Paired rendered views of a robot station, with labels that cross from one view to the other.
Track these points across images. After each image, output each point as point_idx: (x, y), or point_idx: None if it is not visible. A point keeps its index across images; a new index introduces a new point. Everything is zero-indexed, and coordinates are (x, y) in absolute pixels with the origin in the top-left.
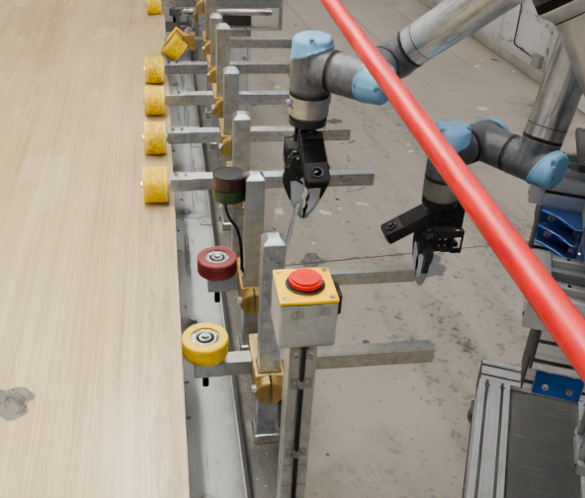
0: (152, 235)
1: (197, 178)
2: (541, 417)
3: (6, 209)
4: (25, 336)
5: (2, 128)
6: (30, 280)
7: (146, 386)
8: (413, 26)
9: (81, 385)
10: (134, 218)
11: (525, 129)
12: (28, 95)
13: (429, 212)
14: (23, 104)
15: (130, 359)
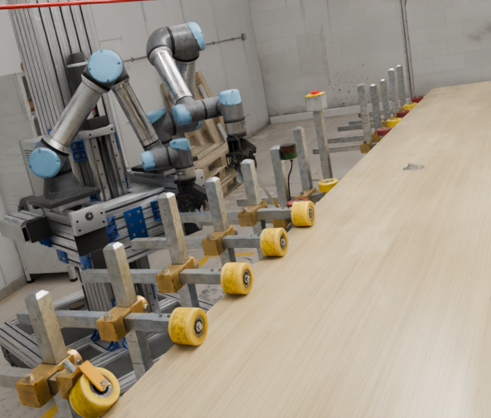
0: (322, 210)
1: (278, 207)
2: (114, 373)
3: (406, 219)
4: (402, 180)
5: (403, 279)
6: (397, 193)
7: (359, 173)
8: (187, 89)
9: (383, 172)
10: (326, 216)
11: (155, 139)
12: (364, 327)
13: (195, 183)
14: (374, 312)
15: (361, 177)
